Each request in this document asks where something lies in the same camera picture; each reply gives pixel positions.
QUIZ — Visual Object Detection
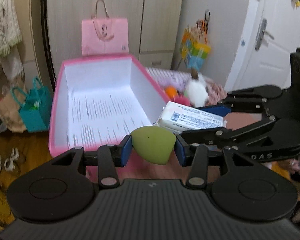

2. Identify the black clothes rack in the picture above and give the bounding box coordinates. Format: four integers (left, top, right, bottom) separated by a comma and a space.
40, 0, 56, 92

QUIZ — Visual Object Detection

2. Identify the white tissue pack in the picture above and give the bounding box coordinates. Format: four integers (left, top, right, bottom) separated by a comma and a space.
154, 101, 226, 134

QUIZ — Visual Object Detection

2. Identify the white brown plush toy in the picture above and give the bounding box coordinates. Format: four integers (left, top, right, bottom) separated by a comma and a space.
184, 68, 209, 108

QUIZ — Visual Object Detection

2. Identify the striped cloth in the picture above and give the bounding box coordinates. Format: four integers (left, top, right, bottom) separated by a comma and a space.
146, 67, 191, 92

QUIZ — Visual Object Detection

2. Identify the white door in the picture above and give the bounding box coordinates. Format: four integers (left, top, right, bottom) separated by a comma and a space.
233, 0, 300, 89

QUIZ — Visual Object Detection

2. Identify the colourful paper gift bag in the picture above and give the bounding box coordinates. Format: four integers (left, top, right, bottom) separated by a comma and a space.
180, 29, 211, 71

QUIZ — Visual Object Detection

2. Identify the green makeup sponge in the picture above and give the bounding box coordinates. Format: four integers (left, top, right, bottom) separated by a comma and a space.
130, 126, 176, 165

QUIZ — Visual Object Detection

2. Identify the pink tote bag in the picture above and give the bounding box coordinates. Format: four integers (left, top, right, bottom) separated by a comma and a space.
81, 0, 129, 56

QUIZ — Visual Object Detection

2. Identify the pink floral fabric scrunchie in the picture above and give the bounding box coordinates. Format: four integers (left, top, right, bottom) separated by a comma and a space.
205, 78, 227, 106

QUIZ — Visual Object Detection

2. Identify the grey wooden wardrobe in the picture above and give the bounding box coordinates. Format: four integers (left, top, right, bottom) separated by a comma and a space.
46, 0, 182, 74

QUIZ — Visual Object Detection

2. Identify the teal gift bag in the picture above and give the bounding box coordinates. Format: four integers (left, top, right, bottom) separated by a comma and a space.
11, 76, 52, 133

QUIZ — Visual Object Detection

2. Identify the brown paper bag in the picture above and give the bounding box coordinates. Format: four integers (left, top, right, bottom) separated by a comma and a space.
0, 77, 27, 133

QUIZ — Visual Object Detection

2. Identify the pink cardboard storage box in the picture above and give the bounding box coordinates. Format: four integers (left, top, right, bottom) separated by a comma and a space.
49, 55, 169, 157

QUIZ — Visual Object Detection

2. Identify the silver door handle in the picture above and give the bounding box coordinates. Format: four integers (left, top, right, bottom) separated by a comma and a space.
255, 18, 275, 51

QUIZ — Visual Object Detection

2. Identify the orange plush ball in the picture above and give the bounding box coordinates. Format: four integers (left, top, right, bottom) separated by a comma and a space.
164, 86, 178, 100

